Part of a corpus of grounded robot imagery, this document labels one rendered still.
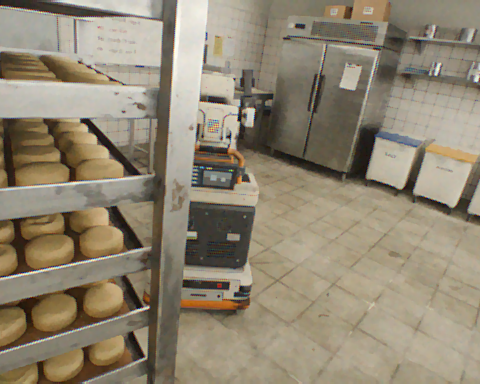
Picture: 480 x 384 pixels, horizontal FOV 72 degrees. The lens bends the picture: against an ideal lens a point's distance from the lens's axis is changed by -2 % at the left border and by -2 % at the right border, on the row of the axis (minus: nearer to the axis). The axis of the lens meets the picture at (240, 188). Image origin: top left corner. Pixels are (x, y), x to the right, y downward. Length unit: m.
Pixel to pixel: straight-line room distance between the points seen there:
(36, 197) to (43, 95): 0.09
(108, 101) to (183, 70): 0.07
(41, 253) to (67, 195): 0.09
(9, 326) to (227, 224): 1.52
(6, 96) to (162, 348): 0.33
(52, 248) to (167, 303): 0.14
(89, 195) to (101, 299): 0.18
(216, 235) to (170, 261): 1.53
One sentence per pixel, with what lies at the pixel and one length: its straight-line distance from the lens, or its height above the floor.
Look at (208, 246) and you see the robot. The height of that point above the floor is 0.43.
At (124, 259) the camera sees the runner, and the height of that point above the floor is 1.24.
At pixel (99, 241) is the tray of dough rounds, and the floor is 1.24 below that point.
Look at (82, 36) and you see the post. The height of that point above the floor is 1.46.
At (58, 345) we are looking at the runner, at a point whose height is 1.14.
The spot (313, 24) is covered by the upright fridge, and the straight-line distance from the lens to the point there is 5.07.
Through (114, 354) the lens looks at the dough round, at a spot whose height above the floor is 1.06.
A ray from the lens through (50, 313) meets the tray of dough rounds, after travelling 0.48.
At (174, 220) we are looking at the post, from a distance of 0.37.
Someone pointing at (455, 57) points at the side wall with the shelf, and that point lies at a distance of 5.31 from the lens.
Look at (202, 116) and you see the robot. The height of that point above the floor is 1.09.
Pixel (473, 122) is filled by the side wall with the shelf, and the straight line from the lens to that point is 5.26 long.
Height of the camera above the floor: 1.47
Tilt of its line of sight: 22 degrees down
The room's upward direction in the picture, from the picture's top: 9 degrees clockwise
